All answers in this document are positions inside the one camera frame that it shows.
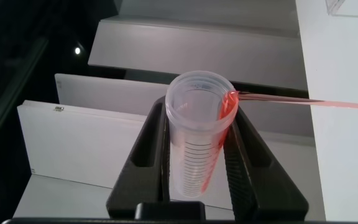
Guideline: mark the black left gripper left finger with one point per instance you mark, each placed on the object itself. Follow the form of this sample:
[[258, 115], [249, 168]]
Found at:
[[141, 180]]

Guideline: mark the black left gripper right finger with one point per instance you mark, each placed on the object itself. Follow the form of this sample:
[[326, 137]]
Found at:
[[259, 193]]

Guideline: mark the test tube with red liquid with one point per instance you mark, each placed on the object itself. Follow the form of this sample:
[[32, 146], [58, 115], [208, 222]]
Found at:
[[194, 140]]

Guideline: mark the clear acrylic test tube rack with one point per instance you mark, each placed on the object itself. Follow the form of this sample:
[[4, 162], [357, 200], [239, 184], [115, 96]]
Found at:
[[353, 7]]

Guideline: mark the white partition panel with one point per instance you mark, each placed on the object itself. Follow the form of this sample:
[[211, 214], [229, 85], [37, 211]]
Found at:
[[110, 93], [197, 46], [213, 7]]

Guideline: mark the metal partition hinge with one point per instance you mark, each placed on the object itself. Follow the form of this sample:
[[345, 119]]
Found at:
[[59, 108]]

